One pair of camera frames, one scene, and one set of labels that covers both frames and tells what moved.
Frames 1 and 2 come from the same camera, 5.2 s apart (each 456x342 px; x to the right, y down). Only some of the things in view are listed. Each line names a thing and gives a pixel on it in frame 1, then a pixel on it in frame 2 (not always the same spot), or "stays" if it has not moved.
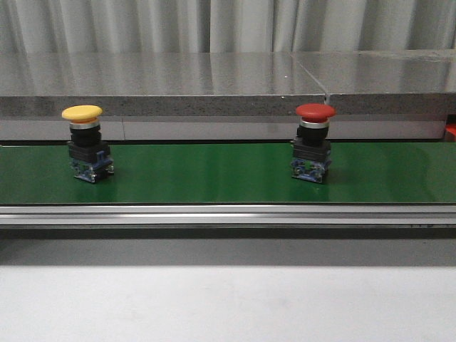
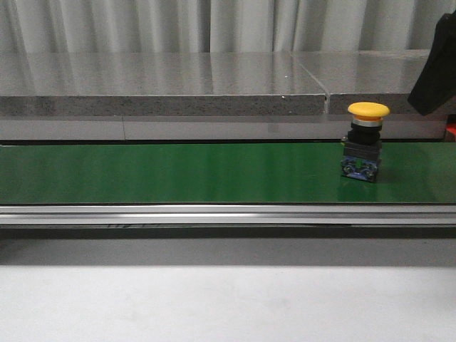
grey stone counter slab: [387, 83] stays
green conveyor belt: [397, 173] stays
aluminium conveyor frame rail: [227, 215] stays
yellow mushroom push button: [89, 155] to [363, 144]
